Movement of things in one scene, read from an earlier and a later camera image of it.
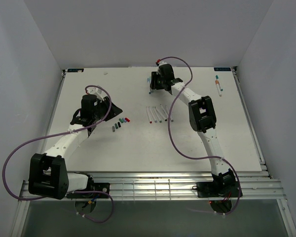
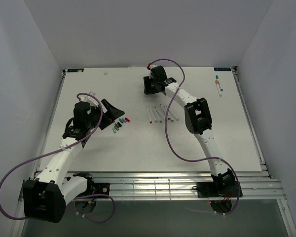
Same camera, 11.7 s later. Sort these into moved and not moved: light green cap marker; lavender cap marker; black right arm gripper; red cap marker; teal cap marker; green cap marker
Moved: black right arm gripper; light green cap marker
Not moved: green cap marker; teal cap marker; red cap marker; lavender cap marker
